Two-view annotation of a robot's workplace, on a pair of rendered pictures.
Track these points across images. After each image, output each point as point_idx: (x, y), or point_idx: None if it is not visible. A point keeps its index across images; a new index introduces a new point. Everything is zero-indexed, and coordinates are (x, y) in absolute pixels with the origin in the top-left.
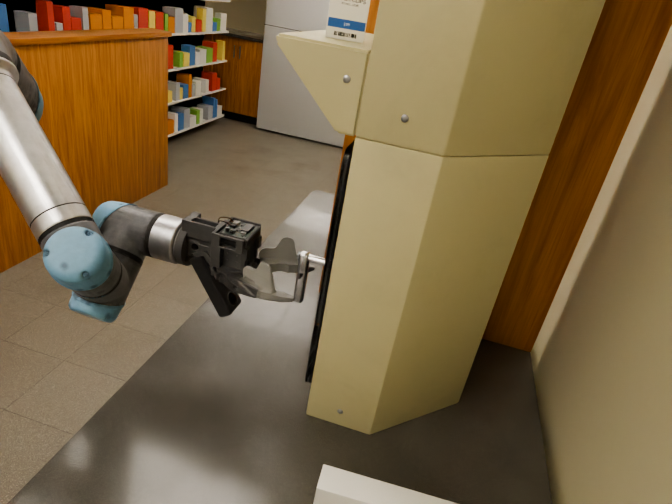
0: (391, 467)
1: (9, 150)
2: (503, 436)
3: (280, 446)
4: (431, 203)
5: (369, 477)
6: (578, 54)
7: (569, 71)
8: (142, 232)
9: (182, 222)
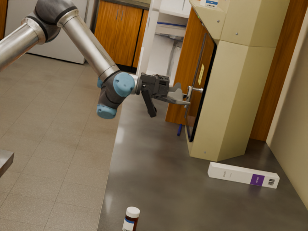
0: None
1: (92, 45)
2: (265, 162)
3: (187, 163)
4: (244, 62)
5: None
6: (283, 13)
7: (281, 19)
8: None
9: (140, 75)
